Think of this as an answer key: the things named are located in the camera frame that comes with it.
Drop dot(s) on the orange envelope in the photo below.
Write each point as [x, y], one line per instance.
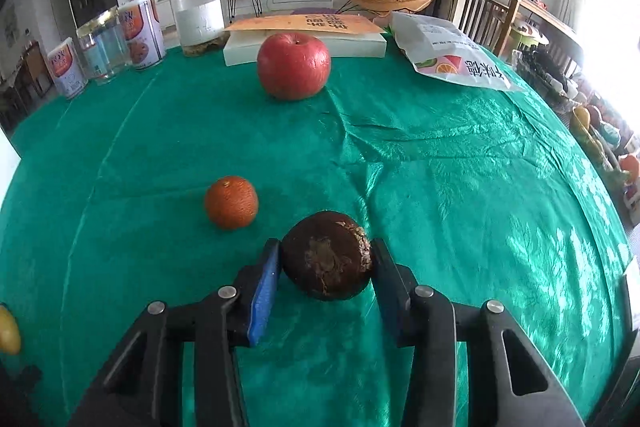
[310, 23]

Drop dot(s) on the dark red small tangerine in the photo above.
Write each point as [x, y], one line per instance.
[231, 202]

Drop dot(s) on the white flat box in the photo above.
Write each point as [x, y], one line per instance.
[355, 47]

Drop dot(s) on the white snack bag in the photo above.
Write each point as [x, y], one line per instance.
[450, 52]

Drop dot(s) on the dark brown round fruit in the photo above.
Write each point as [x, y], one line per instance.
[325, 257]

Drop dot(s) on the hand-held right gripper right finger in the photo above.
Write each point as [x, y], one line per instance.
[390, 292]

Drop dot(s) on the small labelled tin can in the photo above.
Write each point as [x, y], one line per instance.
[67, 69]

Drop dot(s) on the large yellow orange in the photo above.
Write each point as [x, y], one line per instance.
[9, 331]

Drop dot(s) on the red apple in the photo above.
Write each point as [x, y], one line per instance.
[294, 66]

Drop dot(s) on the basket of toy fruit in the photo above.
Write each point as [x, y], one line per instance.
[600, 132]

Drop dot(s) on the black-lidded plastic jar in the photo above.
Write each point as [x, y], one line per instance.
[199, 19]

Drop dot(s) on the large labelled tin can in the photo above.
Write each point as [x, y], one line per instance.
[142, 34]

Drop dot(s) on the white cardboard box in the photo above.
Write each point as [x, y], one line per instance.
[7, 142]

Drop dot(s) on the clear glass jar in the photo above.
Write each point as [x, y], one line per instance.
[102, 49]

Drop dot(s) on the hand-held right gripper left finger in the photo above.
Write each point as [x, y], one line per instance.
[262, 294]

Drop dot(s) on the wooden bench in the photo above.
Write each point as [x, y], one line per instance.
[480, 12]

